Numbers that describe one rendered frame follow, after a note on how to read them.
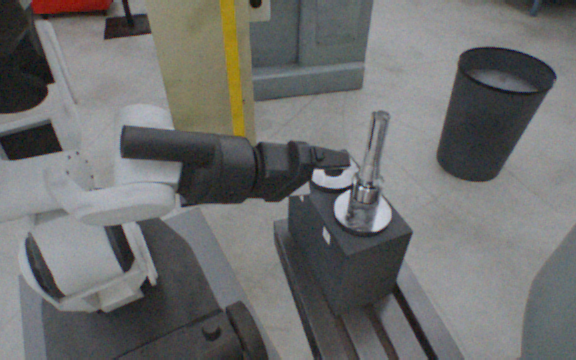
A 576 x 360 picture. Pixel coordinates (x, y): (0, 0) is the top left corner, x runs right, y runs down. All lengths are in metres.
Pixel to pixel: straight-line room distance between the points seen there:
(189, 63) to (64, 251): 1.31
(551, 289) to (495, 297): 1.81
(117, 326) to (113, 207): 0.81
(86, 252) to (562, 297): 0.68
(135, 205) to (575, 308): 0.37
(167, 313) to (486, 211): 1.76
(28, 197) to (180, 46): 1.44
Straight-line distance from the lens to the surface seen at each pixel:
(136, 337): 1.20
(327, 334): 0.74
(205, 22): 1.85
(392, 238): 0.63
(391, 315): 0.78
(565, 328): 0.25
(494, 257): 2.21
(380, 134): 0.53
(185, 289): 1.23
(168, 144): 0.43
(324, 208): 0.65
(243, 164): 0.48
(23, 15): 0.57
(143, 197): 0.44
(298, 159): 0.50
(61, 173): 0.49
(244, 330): 1.12
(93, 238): 0.76
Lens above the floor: 1.60
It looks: 44 degrees down
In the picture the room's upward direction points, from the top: straight up
